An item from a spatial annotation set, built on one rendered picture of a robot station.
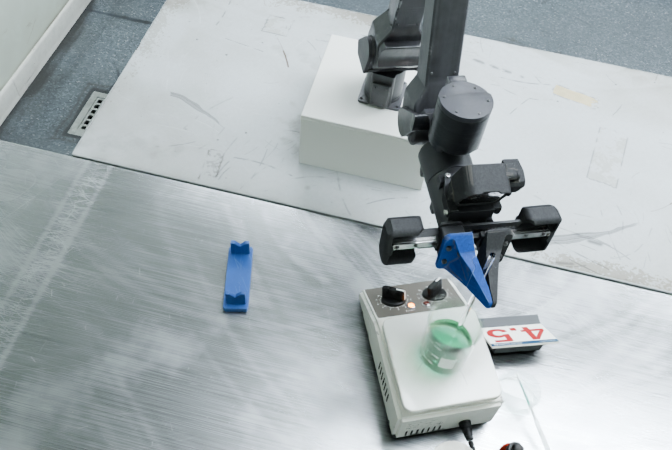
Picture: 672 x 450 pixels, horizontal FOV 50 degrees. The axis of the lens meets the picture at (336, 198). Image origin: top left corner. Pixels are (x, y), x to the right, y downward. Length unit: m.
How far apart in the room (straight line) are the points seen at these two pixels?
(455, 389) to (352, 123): 0.41
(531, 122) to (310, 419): 0.64
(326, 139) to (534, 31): 1.97
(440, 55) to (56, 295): 0.59
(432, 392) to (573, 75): 0.73
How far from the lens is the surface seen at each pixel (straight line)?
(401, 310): 0.93
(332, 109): 1.06
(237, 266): 1.01
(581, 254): 1.12
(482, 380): 0.88
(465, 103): 0.75
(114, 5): 2.92
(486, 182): 0.71
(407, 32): 0.97
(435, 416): 0.87
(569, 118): 1.30
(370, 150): 1.07
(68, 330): 1.01
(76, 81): 2.64
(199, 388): 0.94
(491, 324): 1.01
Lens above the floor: 1.77
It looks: 53 degrees down
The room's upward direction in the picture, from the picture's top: 7 degrees clockwise
